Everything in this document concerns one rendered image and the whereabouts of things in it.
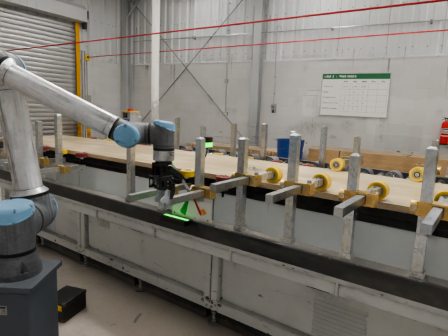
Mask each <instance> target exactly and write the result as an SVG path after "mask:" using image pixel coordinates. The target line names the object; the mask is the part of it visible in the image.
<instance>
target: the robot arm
mask: <svg viewBox="0 0 448 336"><path fill-rule="evenodd" d="M26 96H27V97H29V98H31V99H33V100H35V101H37V102H39V103H41V104H43V105H45V106H47V107H49V108H51V109H53V110H55V111H57V112H59V113H61V114H63V115H65V116H67V117H69V118H70V119H72V120H74V121H76V122H78V123H80V124H82V125H84V126H86V127H88V128H90V129H92V130H94V131H96V132H98V133H100V134H102V135H104V136H106V137H107V138H109V139H111V140H113V141H115V142H116V144H118V145H119V146H121V147H124V148H132V147H134V146H136V145H137V144H151V145H153V160H154V161H155V162H152V175H150V176H149V188H150V187H153V188H154V189H156V190H158V195H157V196H156V197H155V202H160V203H161V204H162V206H163V208H164V209H167V208H168V206H169V205H170V203H171V201H172V199H173V196H174V194H175V182H174V179H175V180H177V181H182V180H183V178H184V176H183V175H182V174H181V173H180V172H178V171H177V170H176V169H174V168H173V167H172V166H169V165H172V161H174V160H175V124H174V123H173V122H170V121H160V120H154V121H153V122H152V123H142V122H130V121H126V120H124V119H122V118H120V117H117V116H115V115H113V114H111V113H109V112H107V111H105V110H103V109H101V108H99V107H97V106H95V105H94V104H92V103H90V102H88V101H86V100H84V99H82V98H80V97H78V96H76V95H74V94H72V93H70V92H68V91H66V90H64V89H62V88H60V87H58V86H56V85H54V84H52V83H50V82H48V81H46V80H44V79H42V78H41V77H39V76H37V75H35V74H33V73H31V72H29V71H27V70H26V66H25V64H24V62H23V60H22V59H21V58H20V57H18V56H17V55H15V54H14V53H11V52H8V51H2V50H0V124H1V130H2V134H3V140H4V144H5V150H6V154H7V160H8V164H9V170H10V174H11V179H12V183H13V191H12V193H11V194H10V196H9V198H10V200H9V199H7V200H3V201H0V283H13V282H18V281H23V280H26V279H30V278H32V277H34V276H36V275H38V274H39V273H40V272H41V271H42V270H43V264H42V261H41V259H40V257H39V255H38V253H37V250H36V234H38V233H39V232H40V231H42V230H43V229H44V228H46V227H47V226H49V225H50V224H51V223H52V222H53V220H54V219H55V218H56V216H57V213H58V205H57V202H56V200H55V199H54V198H53V197H52V196H51V195H50V193H49V188H47V187H46V186H44V185H43V182H42V178H41V172H40V168H39V161H38V157H37V150H36V146H35V140H34V136H33V130H32V126H31V119H30V115H29V108H28V104H27V98H26ZM150 179H153V183H152V184H151V185H150ZM168 189H169V190H168Z"/></svg>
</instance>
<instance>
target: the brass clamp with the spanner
mask: <svg viewBox="0 0 448 336"><path fill-rule="evenodd" d="M190 188H192V189H193V190H194V191H196V190H204V191H205V196H204V197H202V198H205V199H214V198H216V194H217V192H213V191H210V188H209V187H208V186H202V187H197V186H195V185H191V186H190Z"/></svg>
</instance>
